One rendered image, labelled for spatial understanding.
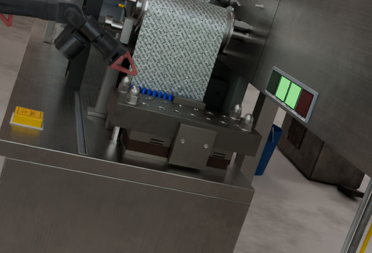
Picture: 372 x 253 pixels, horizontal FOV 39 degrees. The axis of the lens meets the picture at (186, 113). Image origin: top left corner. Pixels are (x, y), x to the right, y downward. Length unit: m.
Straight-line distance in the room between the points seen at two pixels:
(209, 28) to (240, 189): 0.46
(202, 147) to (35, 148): 0.42
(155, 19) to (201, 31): 0.14
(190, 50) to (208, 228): 0.49
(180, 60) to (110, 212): 0.47
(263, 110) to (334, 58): 0.67
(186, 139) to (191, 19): 0.35
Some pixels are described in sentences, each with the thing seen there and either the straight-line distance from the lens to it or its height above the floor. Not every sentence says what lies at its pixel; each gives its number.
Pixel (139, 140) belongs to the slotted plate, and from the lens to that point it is 1.36.
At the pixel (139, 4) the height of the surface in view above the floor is 1.26.
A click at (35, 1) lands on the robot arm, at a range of 1.41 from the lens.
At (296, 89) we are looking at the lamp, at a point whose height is 1.20.
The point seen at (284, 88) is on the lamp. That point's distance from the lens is 1.29.
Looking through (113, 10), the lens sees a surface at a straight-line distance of 2.51.
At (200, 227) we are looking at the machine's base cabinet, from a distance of 1.42.
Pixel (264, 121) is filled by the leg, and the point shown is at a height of 0.99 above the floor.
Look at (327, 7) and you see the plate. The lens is 1.23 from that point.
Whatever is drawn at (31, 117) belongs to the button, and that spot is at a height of 0.92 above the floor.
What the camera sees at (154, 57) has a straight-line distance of 1.50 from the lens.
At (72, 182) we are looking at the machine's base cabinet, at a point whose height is 0.83.
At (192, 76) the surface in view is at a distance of 1.53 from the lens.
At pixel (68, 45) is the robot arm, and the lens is 1.45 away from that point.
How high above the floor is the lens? 1.37
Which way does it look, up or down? 14 degrees down
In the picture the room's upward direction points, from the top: 18 degrees clockwise
